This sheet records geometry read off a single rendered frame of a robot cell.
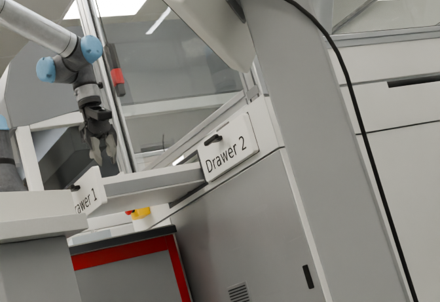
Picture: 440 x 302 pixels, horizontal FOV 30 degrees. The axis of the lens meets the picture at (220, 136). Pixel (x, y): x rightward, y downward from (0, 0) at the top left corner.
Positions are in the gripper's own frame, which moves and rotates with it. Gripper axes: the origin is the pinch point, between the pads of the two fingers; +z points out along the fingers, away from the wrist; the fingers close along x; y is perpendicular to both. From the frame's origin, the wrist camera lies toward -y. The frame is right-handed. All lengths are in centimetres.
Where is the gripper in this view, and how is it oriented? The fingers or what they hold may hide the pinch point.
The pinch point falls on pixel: (107, 160)
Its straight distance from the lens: 247.8
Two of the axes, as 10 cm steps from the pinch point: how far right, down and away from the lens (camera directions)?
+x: -8.6, 1.3, -5.0
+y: -4.4, 3.3, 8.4
